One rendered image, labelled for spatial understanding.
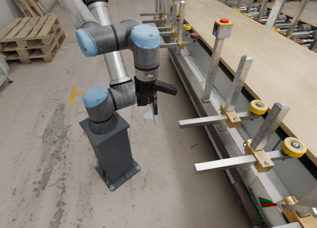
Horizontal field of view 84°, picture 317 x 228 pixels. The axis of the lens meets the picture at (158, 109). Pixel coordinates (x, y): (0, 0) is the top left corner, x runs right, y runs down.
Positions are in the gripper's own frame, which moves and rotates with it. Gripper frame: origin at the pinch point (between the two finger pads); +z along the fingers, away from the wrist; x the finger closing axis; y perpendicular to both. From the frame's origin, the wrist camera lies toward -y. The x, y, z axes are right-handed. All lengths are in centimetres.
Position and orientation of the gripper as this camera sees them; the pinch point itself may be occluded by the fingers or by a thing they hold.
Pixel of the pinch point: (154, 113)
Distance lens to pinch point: 80.1
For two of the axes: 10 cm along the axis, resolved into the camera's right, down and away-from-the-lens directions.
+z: 0.0, 7.3, 6.8
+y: -9.8, 1.3, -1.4
